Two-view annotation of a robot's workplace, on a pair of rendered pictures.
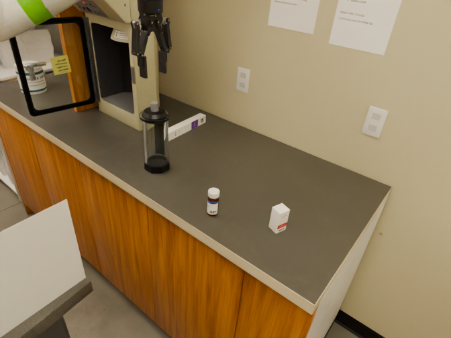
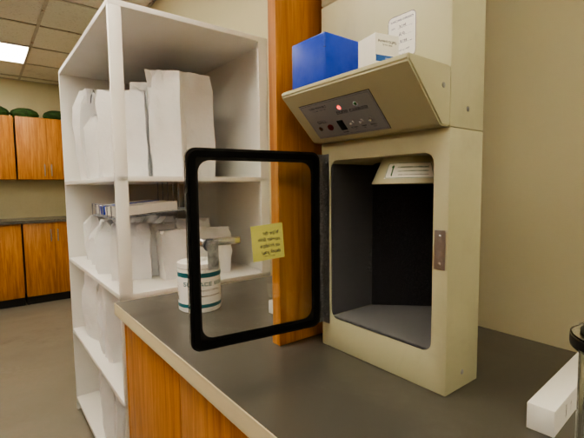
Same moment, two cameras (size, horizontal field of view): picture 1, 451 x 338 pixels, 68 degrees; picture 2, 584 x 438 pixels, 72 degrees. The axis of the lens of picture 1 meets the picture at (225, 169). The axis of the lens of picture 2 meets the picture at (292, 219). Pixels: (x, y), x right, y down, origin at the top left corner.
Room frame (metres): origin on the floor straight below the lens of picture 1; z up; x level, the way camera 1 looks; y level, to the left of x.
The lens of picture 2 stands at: (0.64, 0.48, 1.31)
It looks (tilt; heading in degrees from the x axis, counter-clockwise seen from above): 5 degrees down; 16
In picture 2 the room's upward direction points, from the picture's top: 1 degrees counter-clockwise
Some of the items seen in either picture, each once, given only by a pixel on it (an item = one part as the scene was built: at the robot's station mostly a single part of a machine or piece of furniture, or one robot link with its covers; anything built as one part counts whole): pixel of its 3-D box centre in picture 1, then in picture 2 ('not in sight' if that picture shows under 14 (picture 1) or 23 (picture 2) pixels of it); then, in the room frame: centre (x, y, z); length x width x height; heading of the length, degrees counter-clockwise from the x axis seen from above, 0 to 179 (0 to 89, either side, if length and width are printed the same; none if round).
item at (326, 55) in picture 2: not in sight; (326, 66); (1.47, 0.64, 1.56); 0.10 x 0.10 x 0.09; 54
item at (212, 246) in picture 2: (31, 74); (212, 255); (1.34, 0.85, 1.18); 0.02 x 0.02 x 0.06; 47
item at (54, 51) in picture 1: (56, 67); (259, 245); (1.43, 0.78, 1.19); 0.30 x 0.01 x 0.40; 137
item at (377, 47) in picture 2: not in sight; (378, 56); (1.39, 0.53, 1.54); 0.05 x 0.05 x 0.06; 42
